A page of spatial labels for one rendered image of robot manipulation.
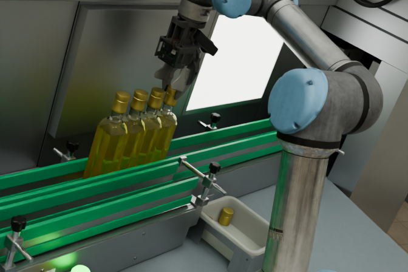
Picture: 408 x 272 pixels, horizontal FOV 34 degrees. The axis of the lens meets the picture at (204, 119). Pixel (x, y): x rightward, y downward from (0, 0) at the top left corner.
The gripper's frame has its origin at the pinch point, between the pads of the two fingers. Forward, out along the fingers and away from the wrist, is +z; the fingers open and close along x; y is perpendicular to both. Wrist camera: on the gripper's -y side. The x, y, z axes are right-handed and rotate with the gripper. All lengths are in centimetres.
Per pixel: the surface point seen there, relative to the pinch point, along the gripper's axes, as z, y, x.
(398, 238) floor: 115, -234, 15
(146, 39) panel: -8.6, 1.6, -12.1
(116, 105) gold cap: 1.9, 19.0, 0.0
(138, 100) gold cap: 0.8, 12.9, 0.8
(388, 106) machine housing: 4, -91, 22
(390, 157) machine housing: 29, -113, 24
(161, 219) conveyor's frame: 27.6, 7.7, 14.9
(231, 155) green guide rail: 23.5, -32.6, 4.4
